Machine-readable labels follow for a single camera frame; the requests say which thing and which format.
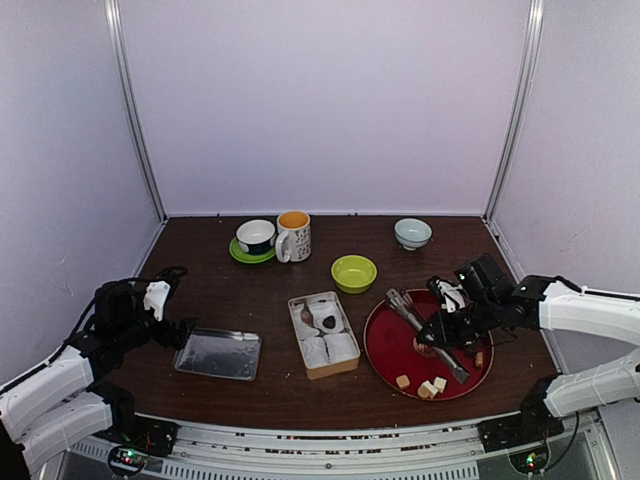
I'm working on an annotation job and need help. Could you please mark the bear print tin lid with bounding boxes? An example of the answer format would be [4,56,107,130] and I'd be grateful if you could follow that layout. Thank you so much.
[173,328,262,381]

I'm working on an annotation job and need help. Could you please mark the left aluminium frame post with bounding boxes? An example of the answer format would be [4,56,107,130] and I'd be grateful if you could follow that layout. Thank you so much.
[104,0,168,223]

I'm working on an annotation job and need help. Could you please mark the white paper cup liner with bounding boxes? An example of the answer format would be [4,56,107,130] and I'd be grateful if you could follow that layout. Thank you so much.
[301,337,330,369]
[324,332,359,363]
[294,306,320,341]
[310,301,345,334]

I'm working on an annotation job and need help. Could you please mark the beige chocolate piece front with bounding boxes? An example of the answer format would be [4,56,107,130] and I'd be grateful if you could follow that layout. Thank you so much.
[417,381,439,399]

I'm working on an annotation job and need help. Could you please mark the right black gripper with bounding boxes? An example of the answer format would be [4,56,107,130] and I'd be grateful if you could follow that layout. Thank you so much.
[416,296,500,349]

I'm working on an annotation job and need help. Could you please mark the green saucer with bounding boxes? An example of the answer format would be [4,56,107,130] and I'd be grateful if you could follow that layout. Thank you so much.
[229,237,279,263]

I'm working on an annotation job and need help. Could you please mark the tan cube chocolate front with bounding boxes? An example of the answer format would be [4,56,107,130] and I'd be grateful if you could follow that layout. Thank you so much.
[396,375,411,390]

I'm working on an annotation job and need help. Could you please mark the lime green bowl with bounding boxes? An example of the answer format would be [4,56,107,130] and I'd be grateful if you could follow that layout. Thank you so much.
[330,255,378,294]

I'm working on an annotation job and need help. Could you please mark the pale blue ceramic bowl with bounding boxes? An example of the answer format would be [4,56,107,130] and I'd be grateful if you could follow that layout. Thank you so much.
[394,218,432,251]

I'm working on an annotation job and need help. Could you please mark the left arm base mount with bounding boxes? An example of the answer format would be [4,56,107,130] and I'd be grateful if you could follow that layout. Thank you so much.
[89,382,179,458]

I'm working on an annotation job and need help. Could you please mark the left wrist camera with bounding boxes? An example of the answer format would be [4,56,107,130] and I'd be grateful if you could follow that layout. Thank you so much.
[143,281,171,322]

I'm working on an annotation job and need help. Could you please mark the dark oval chocolate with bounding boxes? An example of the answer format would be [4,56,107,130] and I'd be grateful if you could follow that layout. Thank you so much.
[322,315,337,329]

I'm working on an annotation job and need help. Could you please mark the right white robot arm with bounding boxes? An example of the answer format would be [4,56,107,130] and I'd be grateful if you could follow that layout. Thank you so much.
[416,253,639,442]

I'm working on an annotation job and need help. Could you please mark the aluminium frame post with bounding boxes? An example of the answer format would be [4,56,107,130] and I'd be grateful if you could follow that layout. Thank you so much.
[483,0,545,224]
[104,0,168,223]

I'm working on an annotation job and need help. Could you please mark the cream cube chocolate front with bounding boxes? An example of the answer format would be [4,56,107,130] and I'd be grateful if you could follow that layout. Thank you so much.
[433,377,447,393]

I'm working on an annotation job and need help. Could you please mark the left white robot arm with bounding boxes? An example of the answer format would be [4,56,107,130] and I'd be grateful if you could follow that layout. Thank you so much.
[1,277,195,479]

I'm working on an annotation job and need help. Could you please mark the metal tongs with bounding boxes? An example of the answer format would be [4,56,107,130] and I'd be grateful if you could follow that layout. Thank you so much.
[385,288,470,384]

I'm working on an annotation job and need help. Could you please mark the right aluminium frame post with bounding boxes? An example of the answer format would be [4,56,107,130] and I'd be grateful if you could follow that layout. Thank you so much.
[483,0,545,224]

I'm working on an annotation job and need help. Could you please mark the beige rectangular tin box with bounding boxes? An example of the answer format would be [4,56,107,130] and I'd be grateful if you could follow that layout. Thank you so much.
[287,291,361,380]

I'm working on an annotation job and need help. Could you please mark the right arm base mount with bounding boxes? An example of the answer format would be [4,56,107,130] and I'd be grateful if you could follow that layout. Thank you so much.
[477,377,564,453]

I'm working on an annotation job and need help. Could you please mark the red round lacquer tray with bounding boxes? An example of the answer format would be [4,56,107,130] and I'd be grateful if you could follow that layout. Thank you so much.
[363,301,495,401]

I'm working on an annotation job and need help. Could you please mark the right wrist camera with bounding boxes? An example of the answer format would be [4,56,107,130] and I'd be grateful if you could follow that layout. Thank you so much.
[427,276,468,313]

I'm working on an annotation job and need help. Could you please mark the left black cable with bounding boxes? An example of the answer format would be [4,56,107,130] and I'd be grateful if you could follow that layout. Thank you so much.
[67,266,189,351]

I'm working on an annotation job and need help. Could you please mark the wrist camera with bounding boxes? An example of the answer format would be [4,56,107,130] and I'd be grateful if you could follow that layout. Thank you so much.
[143,281,171,322]
[427,276,468,313]

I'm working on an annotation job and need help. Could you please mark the white patterned mug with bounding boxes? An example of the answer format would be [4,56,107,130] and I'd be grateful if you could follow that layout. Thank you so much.
[274,211,311,263]

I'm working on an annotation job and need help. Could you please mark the navy white cup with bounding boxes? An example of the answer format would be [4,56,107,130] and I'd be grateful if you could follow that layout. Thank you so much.
[235,219,276,255]

